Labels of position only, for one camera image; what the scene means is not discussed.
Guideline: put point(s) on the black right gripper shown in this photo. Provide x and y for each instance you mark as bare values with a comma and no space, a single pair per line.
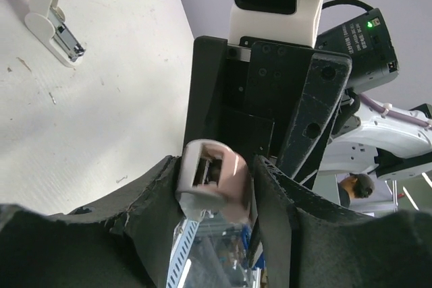
267,99

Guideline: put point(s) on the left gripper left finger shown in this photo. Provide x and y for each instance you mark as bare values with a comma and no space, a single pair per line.
123,239

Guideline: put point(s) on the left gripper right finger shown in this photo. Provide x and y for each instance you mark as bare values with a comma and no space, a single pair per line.
309,241

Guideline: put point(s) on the pink stapler top cover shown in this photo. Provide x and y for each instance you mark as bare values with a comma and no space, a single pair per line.
214,178

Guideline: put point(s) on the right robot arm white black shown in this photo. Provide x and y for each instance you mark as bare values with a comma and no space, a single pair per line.
371,135

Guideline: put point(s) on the person with black cap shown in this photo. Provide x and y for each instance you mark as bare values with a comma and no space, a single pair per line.
354,186

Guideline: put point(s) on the white slotted cable duct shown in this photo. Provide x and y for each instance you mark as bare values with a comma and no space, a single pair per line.
179,263

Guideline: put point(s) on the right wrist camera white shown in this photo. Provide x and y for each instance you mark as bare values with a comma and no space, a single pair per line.
280,1

